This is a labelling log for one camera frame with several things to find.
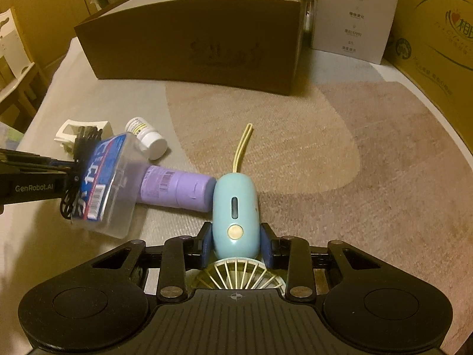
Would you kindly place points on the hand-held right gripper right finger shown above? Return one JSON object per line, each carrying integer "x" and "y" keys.
{"x": 266, "y": 246}

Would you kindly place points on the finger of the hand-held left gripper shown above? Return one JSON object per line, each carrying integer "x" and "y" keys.
{"x": 37, "y": 159}

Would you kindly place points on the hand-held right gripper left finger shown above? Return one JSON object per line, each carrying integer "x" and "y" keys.
{"x": 206, "y": 246}

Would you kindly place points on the white ribbed plastic box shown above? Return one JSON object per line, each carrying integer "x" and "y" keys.
{"x": 70, "y": 129}

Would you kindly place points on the mint green mini fan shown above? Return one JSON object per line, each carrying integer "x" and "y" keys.
{"x": 234, "y": 207}

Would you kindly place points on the purple bottle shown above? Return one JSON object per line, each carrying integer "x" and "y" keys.
{"x": 177, "y": 188}

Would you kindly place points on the clear plastic box blue label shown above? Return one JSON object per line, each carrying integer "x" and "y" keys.
{"x": 111, "y": 199}

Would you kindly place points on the white pill bottle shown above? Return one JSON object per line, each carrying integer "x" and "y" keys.
{"x": 147, "y": 140}

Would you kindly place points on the green printed cloth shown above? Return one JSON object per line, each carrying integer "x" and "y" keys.
{"x": 7, "y": 133}

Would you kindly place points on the white wooden chair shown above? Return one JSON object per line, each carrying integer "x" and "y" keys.
{"x": 14, "y": 81}

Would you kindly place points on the beige brown mat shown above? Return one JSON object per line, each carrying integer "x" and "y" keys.
{"x": 314, "y": 137}

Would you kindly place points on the white cardboard box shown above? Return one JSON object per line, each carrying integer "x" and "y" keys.
{"x": 354, "y": 18}

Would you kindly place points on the large brown cardboard box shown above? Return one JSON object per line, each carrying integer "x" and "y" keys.
{"x": 436, "y": 63}

